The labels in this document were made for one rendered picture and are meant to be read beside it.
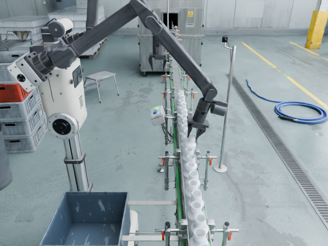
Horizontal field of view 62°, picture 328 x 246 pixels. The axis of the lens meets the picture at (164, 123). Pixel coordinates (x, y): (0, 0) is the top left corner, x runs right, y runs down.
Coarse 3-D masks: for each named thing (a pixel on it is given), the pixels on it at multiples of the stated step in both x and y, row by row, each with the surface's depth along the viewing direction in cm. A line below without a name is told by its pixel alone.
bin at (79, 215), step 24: (72, 192) 132; (96, 192) 132; (120, 192) 132; (72, 216) 139; (96, 216) 139; (120, 216) 139; (48, 240) 112; (72, 240) 132; (96, 240) 132; (120, 240) 107; (144, 240) 109
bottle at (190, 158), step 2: (190, 154) 122; (188, 156) 122; (190, 156) 122; (192, 156) 122; (194, 156) 121; (188, 158) 119; (190, 158) 123; (192, 158) 122; (194, 158) 119; (186, 160) 121; (188, 160) 119; (190, 160) 119; (192, 160) 119; (194, 160) 120; (186, 162) 122; (192, 162) 120; (194, 162) 120; (184, 164) 122; (196, 164) 122; (184, 166) 122; (196, 166) 121; (184, 168) 122; (196, 168) 121; (196, 170) 122
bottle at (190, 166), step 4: (188, 164) 117; (192, 164) 117; (188, 168) 114; (192, 168) 114; (184, 172) 117; (188, 172) 115; (184, 176) 116; (184, 180) 117; (184, 184) 118; (184, 188) 119
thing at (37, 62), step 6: (30, 54) 111; (36, 54) 115; (42, 54) 110; (30, 60) 109; (36, 60) 109; (42, 60) 110; (48, 60) 109; (30, 66) 109; (36, 66) 110; (42, 66) 110; (48, 66) 111; (54, 66) 113; (36, 72) 111; (42, 72) 112; (48, 72) 113; (42, 78) 112; (48, 78) 115
